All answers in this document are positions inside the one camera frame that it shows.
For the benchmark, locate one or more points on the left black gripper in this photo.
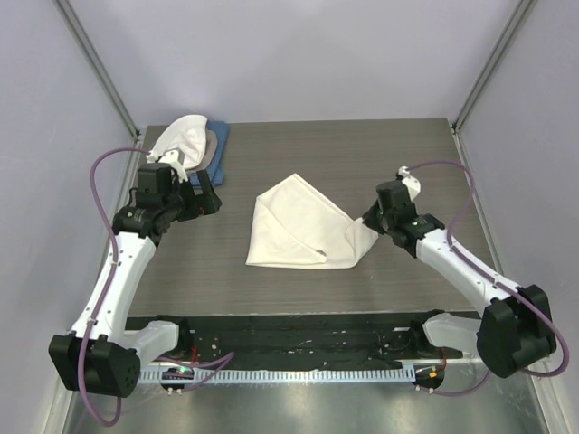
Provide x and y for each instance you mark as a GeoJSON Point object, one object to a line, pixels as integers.
{"type": "Point", "coordinates": [204, 203]}

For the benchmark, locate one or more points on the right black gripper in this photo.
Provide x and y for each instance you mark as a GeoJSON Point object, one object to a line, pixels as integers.
{"type": "Point", "coordinates": [371, 220]}

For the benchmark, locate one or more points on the white cloth napkin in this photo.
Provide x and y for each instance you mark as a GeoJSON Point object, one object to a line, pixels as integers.
{"type": "Point", "coordinates": [293, 219]}

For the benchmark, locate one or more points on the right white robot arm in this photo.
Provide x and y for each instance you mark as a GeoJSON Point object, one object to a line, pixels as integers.
{"type": "Point", "coordinates": [514, 327]}

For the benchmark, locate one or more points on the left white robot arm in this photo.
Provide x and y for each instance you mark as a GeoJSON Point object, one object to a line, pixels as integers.
{"type": "Point", "coordinates": [96, 355]}

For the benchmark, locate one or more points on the blue checkered cloth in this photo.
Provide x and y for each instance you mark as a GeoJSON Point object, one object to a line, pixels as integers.
{"type": "Point", "coordinates": [215, 169]}

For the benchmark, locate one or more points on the grey cloth in pile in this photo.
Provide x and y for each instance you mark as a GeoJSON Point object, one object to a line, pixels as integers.
{"type": "Point", "coordinates": [210, 150]}

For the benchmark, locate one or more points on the white folded cloth on pile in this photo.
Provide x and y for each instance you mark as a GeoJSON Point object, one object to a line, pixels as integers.
{"type": "Point", "coordinates": [188, 135]}

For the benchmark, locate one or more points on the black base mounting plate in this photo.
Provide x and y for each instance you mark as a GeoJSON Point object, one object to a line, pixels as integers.
{"type": "Point", "coordinates": [300, 343]}

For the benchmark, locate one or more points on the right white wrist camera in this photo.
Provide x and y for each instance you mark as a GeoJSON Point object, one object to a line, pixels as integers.
{"type": "Point", "coordinates": [412, 184]}

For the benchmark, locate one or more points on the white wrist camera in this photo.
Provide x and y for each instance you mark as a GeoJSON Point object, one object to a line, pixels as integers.
{"type": "Point", "coordinates": [173, 157]}
{"type": "Point", "coordinates": [412, 184]}

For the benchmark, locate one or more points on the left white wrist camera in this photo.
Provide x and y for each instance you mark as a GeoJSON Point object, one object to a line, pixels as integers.
{"type": "Point", "coordinates": [173, 157]}

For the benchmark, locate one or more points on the white slotted cable duct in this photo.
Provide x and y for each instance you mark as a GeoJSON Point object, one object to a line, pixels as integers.
{"type": "Point", "coordinates": [159, 374]}

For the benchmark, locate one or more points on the left aluminium frame post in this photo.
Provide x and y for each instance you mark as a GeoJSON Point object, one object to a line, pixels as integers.
{"type": "Point", "coordinates": [81, 37]}

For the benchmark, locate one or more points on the aluminium frame post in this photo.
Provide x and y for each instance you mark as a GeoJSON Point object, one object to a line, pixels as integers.
{"type": "Point", "coordinates": [81, 37]}
{"type": "Point", "coordinates": [499, 51]}

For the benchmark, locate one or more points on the right aluminium frame post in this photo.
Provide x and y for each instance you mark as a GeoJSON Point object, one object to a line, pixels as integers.
{"type": "Point", "coordinates": [499, 51]}

